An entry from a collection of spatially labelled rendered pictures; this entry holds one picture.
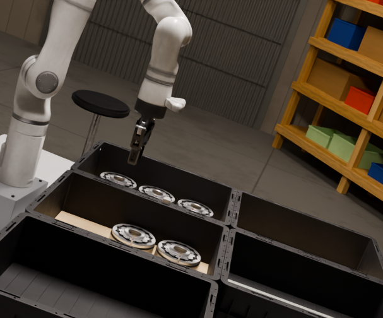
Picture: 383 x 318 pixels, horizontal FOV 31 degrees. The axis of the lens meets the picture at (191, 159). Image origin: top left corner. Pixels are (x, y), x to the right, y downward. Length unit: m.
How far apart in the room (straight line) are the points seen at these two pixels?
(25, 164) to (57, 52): 0.30
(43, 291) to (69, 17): 0.67
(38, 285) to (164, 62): 0.59
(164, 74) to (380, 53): 4.47
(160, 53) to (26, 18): 6.15
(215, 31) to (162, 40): 5.43
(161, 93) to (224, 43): 5.40
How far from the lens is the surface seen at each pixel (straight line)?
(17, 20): 7.74
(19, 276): 1.34
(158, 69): 1.60
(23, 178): 1.78
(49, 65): 1.68
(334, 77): 6.26
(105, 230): 1.60
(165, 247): 1.54
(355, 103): 6.01
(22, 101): 1.75
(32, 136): 1.74
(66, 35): 1.67
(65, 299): 1.30
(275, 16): 6.91
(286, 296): 1.62
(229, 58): 6.99
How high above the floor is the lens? 1.49
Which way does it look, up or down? 16 degrees down
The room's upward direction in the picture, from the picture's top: 19 degrees clockwise
